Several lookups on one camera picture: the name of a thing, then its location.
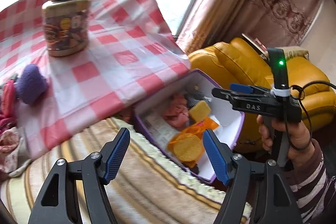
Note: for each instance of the magenta knit item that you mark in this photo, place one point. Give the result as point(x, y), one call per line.
point(8, 98)

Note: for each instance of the purple cardboard box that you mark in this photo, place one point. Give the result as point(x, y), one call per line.
point(225, 113)

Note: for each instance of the gold lid snack jar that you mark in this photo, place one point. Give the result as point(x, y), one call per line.
point(65, 29)

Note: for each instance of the person's right hand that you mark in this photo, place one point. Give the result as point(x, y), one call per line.
point(299, 137)

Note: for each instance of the striped towel cushion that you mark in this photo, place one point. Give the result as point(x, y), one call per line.
point(157, 187)

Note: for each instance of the person's right forearm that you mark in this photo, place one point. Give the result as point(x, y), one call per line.
point(315, 182)

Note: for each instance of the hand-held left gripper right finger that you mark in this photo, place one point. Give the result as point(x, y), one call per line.
point(216, 155)

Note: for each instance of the yellow leather sofa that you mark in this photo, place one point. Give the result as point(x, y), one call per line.
point(236, 61)

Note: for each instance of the beige cushion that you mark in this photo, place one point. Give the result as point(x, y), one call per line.
point(298, 53)

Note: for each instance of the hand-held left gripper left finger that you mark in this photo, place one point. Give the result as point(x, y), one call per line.
point(116, 155)

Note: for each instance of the yellow sponge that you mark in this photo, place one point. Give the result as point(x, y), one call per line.
point(199, 111)

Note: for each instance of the dark brown knit item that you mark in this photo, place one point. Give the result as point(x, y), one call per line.
point(193, 168)

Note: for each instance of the pink cloth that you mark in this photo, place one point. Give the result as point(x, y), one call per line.
point(176, 113)

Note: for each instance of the orange mesh yellow scrubber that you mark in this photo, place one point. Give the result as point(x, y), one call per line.
point(189, 148)

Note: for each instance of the white book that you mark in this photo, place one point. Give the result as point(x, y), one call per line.
point(256, 44)

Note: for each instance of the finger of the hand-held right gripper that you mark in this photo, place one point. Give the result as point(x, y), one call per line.
point(240, 87)
point(223, 94)

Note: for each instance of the pink checkered plastic tablecloth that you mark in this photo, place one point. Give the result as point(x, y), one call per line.
point(105, 69)

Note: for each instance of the houndstooth sleeve cover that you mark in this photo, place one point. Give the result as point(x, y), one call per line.
point(195, 98)

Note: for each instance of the white floral cloth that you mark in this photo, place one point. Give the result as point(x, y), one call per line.
point(10, 145)

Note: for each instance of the purple knitted sock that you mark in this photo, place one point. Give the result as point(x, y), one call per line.
point(30, 82)

